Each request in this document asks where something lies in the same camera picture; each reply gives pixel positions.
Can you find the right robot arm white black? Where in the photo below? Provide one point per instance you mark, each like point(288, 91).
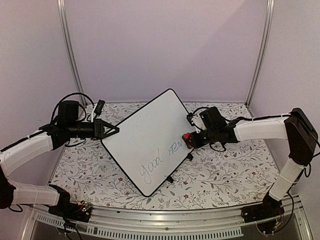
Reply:
point(294, 127)

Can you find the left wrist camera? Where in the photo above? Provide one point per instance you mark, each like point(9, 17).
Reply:
point(97, 110)

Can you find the right aluminium frame post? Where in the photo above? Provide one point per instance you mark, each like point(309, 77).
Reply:
point(270, 4)

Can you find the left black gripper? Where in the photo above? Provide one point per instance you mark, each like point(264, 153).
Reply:
point(99, 129)

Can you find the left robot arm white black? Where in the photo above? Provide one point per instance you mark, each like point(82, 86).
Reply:
point(64, 125)

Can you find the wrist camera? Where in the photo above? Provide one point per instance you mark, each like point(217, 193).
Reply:
point(97, 110)
point(195, 121)

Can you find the front aluminium rail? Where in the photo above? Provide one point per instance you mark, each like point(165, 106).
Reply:
point(226, 223)

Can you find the red whiteboard eraser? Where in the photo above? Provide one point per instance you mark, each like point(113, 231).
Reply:
point(186, 136)

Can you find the left aluminium frame post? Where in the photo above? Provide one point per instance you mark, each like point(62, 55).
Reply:
point(61, 7)

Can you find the floral patterned table mat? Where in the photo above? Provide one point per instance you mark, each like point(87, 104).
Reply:
point(213, 178)

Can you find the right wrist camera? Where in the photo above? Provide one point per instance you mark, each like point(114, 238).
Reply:
point(195, 121)

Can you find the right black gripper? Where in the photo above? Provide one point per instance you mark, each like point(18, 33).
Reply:
point(195, 143)

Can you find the aluminium frame post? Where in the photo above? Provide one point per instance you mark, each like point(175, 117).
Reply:
point(61, 7)
point(270, 4)

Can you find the white whiteboard with black frame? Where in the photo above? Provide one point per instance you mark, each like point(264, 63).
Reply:
point(149, 147)

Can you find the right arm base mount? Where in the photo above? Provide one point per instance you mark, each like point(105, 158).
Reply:
point(261, 211)

